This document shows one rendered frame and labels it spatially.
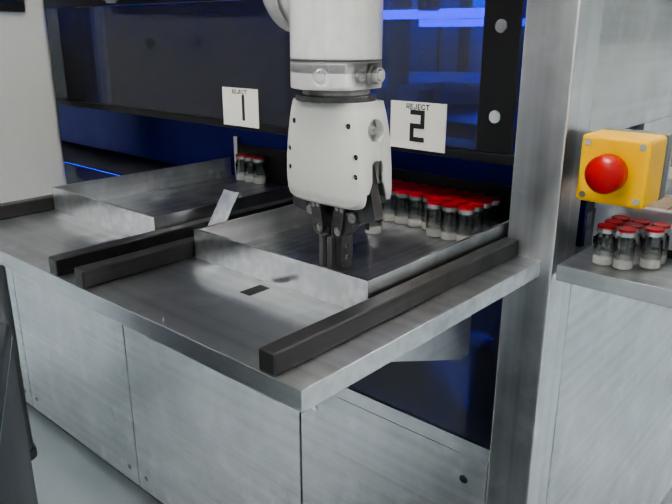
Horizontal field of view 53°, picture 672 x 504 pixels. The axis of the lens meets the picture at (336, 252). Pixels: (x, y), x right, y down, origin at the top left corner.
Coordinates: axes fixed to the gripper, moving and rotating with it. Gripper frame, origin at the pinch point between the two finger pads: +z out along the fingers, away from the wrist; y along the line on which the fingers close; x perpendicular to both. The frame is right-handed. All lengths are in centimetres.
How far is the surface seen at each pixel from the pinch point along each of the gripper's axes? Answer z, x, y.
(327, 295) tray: 3.7, 2.4, -1.0
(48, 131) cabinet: -2, -16, 91
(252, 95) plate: -11.6, -23.5, 37.9
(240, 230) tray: 2.5, -4.3, 19.5
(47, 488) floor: 92, -14, 112
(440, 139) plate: -8.3, -23.4, 3.3
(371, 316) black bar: 3.2, 4.5, -8.2
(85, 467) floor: 92, -25, 113
